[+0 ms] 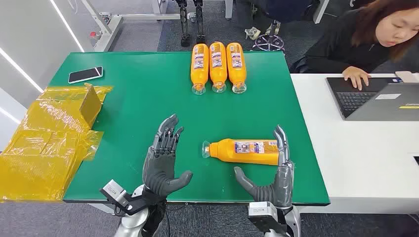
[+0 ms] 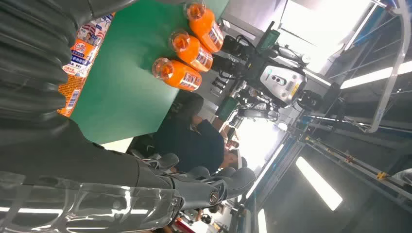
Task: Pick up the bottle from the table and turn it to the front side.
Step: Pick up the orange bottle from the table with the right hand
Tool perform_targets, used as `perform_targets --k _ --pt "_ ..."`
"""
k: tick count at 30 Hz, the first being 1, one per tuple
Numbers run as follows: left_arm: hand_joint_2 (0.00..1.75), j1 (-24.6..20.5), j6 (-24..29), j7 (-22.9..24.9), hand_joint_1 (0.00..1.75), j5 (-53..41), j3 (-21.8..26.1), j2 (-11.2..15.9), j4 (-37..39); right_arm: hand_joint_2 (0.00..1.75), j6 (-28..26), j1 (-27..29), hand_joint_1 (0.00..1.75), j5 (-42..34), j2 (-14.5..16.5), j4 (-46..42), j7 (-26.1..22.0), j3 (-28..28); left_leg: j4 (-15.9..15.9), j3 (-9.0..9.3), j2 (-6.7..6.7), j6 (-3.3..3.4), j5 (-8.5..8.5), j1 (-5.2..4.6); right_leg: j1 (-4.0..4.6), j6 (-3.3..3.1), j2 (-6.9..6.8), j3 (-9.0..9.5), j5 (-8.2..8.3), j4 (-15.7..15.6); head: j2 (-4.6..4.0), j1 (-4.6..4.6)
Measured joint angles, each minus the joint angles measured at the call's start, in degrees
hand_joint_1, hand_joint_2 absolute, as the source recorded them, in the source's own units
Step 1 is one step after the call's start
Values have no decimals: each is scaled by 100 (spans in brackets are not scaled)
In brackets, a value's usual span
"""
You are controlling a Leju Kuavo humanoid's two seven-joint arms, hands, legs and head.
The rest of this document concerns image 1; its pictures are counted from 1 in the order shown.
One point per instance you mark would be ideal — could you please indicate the yellow film wrapped cardboard box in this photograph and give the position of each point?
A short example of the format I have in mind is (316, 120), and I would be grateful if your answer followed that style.
(46, 147)

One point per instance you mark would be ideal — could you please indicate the orange detergent bottle clear cap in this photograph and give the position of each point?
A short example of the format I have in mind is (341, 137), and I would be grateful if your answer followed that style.
(242, 153)
(236, 68)
(199, 70)
(218, 68)

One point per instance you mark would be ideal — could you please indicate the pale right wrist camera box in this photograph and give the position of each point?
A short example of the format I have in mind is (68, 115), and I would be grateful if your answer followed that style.
(262, 216)

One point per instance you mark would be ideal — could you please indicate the person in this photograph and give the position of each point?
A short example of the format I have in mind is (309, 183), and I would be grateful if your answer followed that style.
(340, 49)
(281, 9)

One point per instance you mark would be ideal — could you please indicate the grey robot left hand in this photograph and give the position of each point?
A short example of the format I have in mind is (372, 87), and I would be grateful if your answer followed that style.
(160, 166)

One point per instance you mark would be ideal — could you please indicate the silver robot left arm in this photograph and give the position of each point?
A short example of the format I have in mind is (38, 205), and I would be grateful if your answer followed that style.
(134, 222)

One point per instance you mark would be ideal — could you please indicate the black smartphone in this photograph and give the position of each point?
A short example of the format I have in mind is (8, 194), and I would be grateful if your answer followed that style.
(85, 75)

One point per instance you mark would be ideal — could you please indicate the grey laptop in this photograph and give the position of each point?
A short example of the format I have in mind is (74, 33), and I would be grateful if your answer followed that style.
(386, 104)

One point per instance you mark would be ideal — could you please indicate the black robot leg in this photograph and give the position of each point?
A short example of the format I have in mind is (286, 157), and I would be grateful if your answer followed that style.
(184, 23)
(199, 23)

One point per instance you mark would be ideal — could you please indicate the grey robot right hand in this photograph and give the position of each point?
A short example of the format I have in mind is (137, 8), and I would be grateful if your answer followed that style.
(281, 186)

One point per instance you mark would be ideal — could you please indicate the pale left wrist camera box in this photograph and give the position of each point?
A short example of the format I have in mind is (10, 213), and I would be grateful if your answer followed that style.
(113, 193)

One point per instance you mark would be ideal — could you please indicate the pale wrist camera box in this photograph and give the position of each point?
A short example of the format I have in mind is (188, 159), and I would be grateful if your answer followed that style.
(113, 193)
(262, 216)

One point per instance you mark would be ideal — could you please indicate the green table mat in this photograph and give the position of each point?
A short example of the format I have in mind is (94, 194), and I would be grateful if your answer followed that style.
(147, 98)

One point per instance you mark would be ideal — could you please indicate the white metal frame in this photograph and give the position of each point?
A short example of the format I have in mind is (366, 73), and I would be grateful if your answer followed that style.
(109, 29)

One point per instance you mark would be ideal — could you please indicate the person's hand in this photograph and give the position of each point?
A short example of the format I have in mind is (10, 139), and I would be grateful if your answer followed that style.
(356, 77)

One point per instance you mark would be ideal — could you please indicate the chrome office chair base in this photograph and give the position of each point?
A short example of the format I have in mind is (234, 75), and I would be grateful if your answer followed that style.
(269, 42)

